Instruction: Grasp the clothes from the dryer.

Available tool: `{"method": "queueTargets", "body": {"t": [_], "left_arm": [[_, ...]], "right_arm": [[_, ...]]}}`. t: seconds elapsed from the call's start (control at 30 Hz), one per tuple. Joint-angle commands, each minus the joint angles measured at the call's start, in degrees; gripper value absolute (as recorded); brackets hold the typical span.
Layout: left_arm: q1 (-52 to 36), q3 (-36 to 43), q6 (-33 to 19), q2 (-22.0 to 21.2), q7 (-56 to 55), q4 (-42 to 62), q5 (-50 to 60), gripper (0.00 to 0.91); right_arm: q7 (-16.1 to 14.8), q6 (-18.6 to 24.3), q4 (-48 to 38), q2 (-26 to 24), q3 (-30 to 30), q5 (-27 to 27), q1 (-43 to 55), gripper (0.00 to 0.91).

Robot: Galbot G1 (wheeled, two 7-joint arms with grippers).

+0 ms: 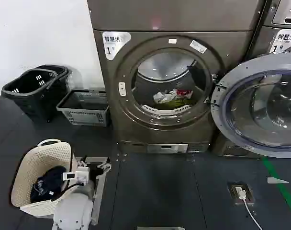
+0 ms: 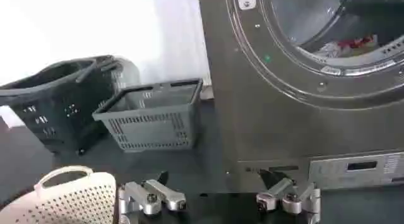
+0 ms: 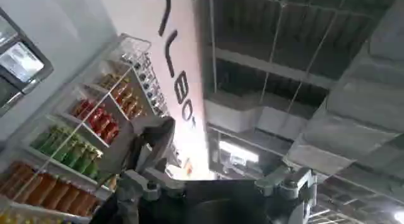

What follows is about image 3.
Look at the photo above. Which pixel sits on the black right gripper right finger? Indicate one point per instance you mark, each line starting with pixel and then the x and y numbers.
pixel 285 187

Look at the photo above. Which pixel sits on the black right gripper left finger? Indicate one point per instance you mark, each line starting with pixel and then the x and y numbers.
pixel 148 149

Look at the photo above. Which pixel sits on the bright ceiling light panel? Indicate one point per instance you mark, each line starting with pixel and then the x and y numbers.
pixel 238 152

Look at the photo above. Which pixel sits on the white shelf with packaged goods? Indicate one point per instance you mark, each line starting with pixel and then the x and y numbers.
pixel 79 143

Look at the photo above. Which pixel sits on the white ceiling beam box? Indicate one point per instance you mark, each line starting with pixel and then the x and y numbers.
pixel 252 118

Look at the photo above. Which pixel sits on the white sign panel black letters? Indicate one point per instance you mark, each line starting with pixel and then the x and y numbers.
pixel 176 70

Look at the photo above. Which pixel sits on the dark framed glass window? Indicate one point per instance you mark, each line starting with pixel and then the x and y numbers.
pixel 17 64

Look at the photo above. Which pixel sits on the silver ceiling air duct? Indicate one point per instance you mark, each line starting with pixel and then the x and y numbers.
pixel 353 105

